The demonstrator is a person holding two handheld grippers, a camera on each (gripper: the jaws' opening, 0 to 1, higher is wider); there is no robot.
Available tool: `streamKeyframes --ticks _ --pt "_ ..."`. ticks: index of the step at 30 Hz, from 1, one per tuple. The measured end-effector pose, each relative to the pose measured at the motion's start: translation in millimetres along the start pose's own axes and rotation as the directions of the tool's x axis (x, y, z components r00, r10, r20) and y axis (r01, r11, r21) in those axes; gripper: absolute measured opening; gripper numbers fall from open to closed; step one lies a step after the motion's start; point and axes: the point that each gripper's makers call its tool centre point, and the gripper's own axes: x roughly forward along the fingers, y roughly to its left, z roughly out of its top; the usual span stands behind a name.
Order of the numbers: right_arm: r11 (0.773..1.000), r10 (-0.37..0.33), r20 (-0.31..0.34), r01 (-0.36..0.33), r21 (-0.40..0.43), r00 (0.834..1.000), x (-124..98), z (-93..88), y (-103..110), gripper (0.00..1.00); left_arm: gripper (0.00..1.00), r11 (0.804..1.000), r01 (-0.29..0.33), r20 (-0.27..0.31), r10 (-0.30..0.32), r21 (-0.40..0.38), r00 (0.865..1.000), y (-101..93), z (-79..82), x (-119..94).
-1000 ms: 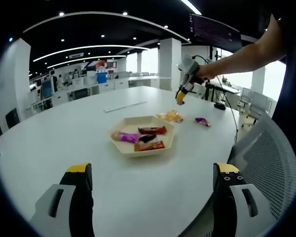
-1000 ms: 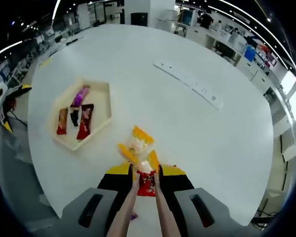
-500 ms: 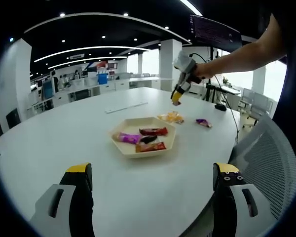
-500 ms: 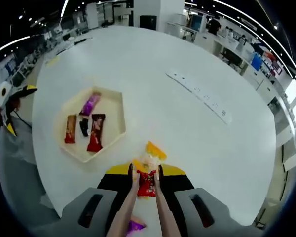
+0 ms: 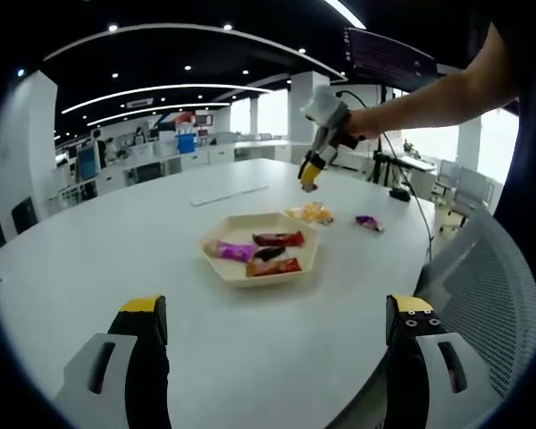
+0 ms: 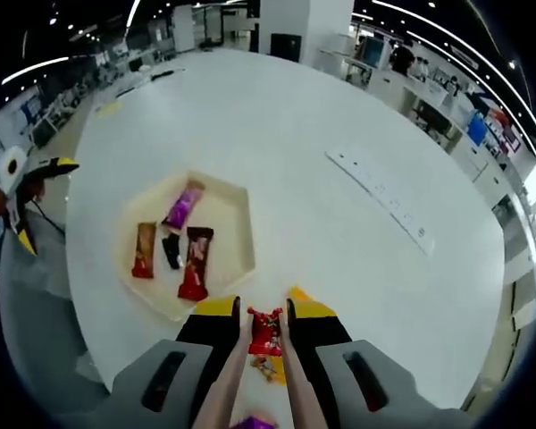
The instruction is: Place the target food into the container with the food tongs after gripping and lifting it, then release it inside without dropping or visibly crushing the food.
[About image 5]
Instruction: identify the yellow clear pastry food packet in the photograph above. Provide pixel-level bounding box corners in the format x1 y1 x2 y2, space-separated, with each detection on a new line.
306 201 336 226
284 205 316 223

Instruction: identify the white mesh office chair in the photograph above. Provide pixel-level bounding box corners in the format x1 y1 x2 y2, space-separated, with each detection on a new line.
413 205 536 399

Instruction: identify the red brown wafer food packet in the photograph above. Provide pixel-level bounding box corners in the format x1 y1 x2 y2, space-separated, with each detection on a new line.
245 257 303 278

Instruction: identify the purple brown snack food packet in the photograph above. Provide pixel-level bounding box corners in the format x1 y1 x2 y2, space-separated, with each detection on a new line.
355 214 385 233

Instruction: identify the cream hexagonal container tray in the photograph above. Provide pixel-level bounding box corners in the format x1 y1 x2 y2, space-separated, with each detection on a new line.
197 212 321 289

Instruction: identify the dark hanging monitor screen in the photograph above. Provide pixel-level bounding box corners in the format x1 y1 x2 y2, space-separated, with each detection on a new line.
341 25 439 86

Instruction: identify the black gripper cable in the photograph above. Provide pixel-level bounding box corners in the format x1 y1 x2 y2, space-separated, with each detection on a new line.
333 90 433 259

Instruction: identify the red chocolate bar food packet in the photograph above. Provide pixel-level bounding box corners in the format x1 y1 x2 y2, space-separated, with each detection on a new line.
251 231 306 248

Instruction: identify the white background desk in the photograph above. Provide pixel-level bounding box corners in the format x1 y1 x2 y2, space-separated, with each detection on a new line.
374 154 439 173

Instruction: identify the cyan lit computer monitor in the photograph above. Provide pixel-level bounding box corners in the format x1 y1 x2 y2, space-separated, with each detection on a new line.
76 146 102 182

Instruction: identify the black office chair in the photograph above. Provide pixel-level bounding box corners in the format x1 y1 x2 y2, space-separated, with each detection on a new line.
11 196 40 234
136 163 164 182

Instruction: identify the curved ceiling light strip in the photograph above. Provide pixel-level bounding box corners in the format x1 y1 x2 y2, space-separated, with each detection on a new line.
62 83 273 115
87 102 231 127

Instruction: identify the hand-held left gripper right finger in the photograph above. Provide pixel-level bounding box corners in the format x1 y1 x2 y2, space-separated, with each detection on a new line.
383 293 497 429

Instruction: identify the blue plastic crate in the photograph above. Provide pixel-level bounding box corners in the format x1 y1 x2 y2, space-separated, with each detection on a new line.
176 133 197 155

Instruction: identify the black tripod stand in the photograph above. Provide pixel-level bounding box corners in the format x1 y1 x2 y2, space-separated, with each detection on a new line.
370 136 407 187

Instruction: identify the clear dark prune food packet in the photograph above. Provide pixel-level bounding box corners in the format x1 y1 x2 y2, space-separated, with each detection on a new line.
253 246 287 263

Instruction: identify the person's right hand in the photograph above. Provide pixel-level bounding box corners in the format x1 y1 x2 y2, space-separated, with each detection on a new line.
350 109 383 139

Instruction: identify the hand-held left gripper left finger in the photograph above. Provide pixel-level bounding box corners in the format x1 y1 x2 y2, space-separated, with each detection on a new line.
53 294 171 429

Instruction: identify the white cabinet counter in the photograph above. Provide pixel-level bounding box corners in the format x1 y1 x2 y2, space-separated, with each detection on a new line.
164 138 296 173

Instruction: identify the straight ceiling light strip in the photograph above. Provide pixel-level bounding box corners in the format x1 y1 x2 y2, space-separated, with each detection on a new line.
323 0 365 30

